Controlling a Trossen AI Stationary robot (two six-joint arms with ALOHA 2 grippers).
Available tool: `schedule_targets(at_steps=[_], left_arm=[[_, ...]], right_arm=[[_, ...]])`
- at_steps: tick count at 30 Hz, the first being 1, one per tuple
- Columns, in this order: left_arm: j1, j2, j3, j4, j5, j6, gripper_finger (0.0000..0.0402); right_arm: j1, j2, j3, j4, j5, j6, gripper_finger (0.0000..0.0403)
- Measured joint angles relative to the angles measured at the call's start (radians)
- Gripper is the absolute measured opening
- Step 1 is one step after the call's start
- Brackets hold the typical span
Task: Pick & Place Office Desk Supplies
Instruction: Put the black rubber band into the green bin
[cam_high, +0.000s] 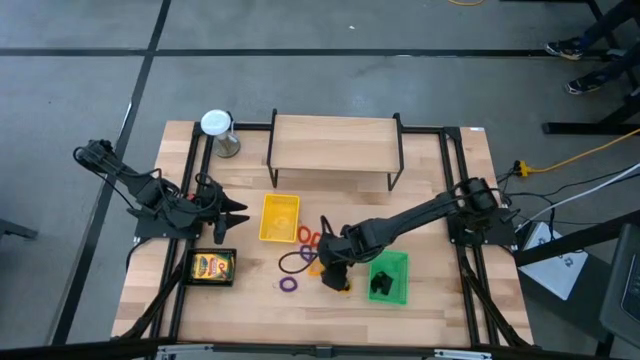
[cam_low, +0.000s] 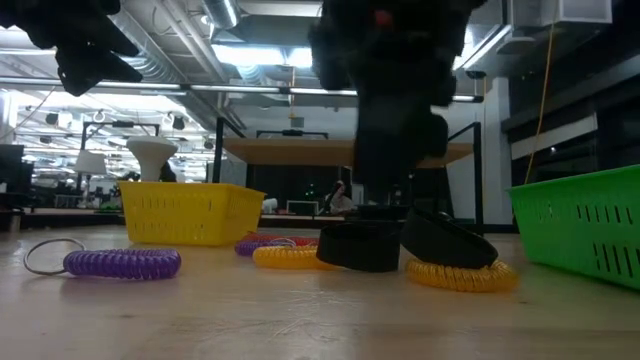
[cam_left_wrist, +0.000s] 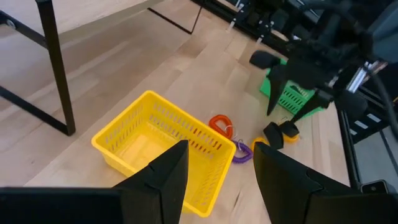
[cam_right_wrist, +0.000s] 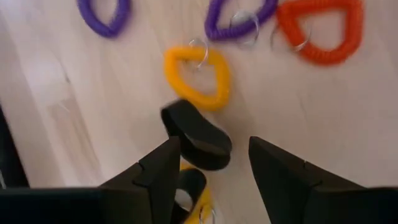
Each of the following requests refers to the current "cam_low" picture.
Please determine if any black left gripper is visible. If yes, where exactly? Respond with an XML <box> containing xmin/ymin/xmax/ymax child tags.
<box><xmin>0</xmin><ymin>0</ymin><xmax>144</xmax><ymax>97</ymax></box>

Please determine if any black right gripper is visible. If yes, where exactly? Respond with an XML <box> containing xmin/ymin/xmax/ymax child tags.
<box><xmin>307</xmin><ymin>0</ymin><xmax>489</xmax><ymax>221</ymax></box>

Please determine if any yellow coil wristband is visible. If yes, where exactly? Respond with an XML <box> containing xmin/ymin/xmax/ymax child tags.
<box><xmin>404</xmin><ymin>257</ymin><xmax>519</xmax><ymax>294</ymax></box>
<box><xmin>252</xmin><ymin>244</ymin><xmax>342</xmax><ymax>272</ymax></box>

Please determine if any green plastic basket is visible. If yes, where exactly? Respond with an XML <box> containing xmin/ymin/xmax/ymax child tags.
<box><xmin>505</xmin><ymin>164</ymin><xmax>640</xmax><ymax>291</ymax></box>

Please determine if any yellow plastic basket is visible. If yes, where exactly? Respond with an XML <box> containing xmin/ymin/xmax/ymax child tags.
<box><xmin>118</xmin><ymin>180</ymin><xmax>267</xmax><ymax>247</ymax></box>

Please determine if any purple coil wristband with keyring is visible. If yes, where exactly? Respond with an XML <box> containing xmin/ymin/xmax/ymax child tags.
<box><xmin>234</xmin><ymin>237</ymin><xmax>297</xmax><ymax>258</ymax></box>
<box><xmin>23</xmin><ymin>237</ymin><xmax>183</xmax><ymax>281</ymax></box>

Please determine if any wooden desk shelf riser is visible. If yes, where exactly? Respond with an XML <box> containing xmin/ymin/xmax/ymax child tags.
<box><xmin>212</xmin><ymin>117</ymin><xmax>485</xmax><ymax>236</ymax></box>

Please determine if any person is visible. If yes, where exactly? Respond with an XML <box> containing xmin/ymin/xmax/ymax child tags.
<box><xmin>325</xmin><ymin>179</ymin><xmax>357</xmax><ymax>216</ymax></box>

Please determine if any white shade table lamp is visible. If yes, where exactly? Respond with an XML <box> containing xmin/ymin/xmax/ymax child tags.
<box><xmin>73</xmin><ymin>148</ymin><xmax>109</xmax><ymax>204</ymax></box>

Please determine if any white mushroom lamp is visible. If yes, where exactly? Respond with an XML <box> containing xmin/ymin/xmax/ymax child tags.
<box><xmin>125</xmin><ymin>135</ymin><xmax>180</xmax><ymax>184</ymax></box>

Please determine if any black monitor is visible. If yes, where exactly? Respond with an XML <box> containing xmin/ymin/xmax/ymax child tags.
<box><xmin>0</xmin><ymin>144</ymin><xmax>35</xmax><ymax>197</ymax></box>

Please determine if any black aluminium table frame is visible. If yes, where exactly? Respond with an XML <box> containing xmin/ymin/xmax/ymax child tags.
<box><xmin>0</xmin><ymin>207</ymin><xmax>516</xmax><ymax>235</ymax></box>

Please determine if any silver air duct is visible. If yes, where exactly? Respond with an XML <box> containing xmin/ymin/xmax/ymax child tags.
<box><xmin>201</xmin><ymin>0</ymin><xmax>242</xmax><ymax>30</ymax></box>

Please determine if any yellow extension cable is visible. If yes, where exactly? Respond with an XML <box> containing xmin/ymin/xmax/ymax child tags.
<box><xmin>523</xmin><ymin>22</ymin><xmax>557</xmax><ymax>185</ymax></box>

